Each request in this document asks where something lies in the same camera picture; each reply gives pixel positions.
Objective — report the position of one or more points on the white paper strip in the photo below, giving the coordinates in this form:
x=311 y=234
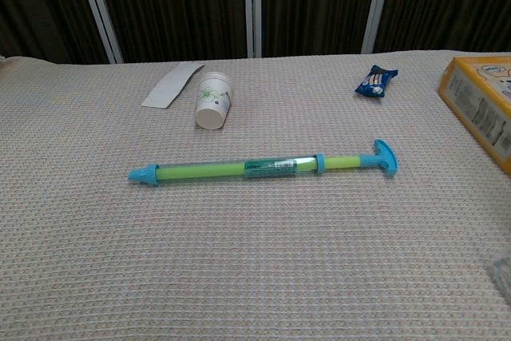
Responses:
x=171 y=84

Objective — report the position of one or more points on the white paper cup green print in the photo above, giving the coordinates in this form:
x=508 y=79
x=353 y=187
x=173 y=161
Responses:
x=213 y=101

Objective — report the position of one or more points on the clear plastic item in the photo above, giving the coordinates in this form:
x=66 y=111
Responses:
x=503 y=273

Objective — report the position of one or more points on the white screen frame post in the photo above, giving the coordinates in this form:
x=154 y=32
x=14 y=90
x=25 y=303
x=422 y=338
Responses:
x=252 y=7
x=100 y=9
x=377 y=5

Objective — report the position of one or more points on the yellow cardboard box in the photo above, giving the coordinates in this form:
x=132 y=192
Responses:
x=481 y=101

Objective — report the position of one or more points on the beige woven tablecloth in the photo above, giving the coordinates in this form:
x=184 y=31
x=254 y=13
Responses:
x=255 y=237

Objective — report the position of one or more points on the blue snack packet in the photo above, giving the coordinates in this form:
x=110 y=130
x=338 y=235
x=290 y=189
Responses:
x=375 y=82

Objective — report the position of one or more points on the green blue water pump toy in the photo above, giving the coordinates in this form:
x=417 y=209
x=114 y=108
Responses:
x=223 y=169

